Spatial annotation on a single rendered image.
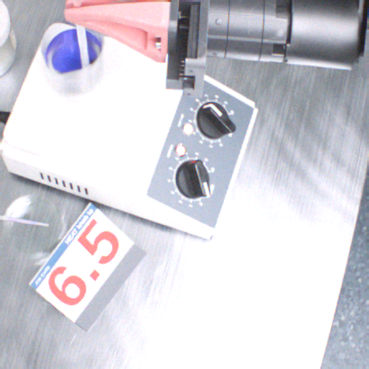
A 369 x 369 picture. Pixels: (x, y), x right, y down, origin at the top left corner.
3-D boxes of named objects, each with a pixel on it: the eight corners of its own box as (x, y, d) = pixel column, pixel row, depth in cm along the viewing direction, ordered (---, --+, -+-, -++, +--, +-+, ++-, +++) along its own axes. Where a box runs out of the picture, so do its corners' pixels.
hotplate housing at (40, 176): (256, 113, 96) (266, 82, 88) (212, 245, 92) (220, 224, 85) (35, 44, 97) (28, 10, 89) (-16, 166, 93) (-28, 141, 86)
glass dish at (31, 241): (15, 267, 91) (12, 263, 89) (-2, 211, 92) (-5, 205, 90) (72, 249, 92) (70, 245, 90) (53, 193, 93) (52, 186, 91)
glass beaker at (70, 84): (67, 36, 88) (62, -3, 80) (119, 63, 88) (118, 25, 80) (30, 91, 87) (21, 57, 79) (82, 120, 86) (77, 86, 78)
